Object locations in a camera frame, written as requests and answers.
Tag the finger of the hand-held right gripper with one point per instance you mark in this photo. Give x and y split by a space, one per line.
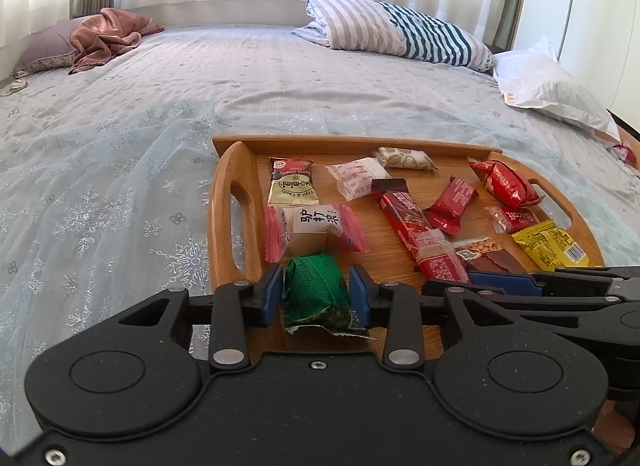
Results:
550 303
505 283

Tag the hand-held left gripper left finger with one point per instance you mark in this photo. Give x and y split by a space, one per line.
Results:
271 296

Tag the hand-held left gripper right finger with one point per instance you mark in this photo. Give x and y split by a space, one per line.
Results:
360 296

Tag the brown nut bar packet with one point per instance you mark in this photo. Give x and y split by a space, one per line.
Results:
485 247

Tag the green snack packet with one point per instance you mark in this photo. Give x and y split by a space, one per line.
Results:
315 291

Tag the yellow snack packet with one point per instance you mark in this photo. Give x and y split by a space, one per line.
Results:
550 246

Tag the red biscuit packet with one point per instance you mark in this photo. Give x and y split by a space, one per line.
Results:
515 220

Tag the red white snack packet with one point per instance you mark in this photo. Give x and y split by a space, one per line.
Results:
442 263

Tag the pink white candy packet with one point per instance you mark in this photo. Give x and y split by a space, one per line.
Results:
312 223

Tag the long red bar packet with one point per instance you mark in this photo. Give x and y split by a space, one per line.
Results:
405 216

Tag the small red snack packet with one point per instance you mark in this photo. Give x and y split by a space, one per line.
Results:
452 203

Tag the red nut snack bag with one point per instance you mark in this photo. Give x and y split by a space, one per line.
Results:
507 183

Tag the gold red mint candy packet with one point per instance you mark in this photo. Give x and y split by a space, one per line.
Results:
290 185

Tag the white cake clear packet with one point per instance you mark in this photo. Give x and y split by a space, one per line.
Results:
355 178

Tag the beige patterned snack packet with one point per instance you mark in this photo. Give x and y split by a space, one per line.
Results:
402 158

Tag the small red white item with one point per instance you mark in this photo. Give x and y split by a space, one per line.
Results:
625 155

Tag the white pillow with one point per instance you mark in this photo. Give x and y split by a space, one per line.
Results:
545 83

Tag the bed with pale blue cover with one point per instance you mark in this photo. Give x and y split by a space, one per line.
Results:
250 70

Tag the blue grey striped pillow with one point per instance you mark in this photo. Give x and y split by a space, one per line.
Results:
390 28

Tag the pink crumpled cloth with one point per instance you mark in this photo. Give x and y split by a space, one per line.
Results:
110 38

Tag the small pale item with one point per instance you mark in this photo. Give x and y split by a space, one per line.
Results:
12 87

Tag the purple pillow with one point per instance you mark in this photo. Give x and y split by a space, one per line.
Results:
45 48

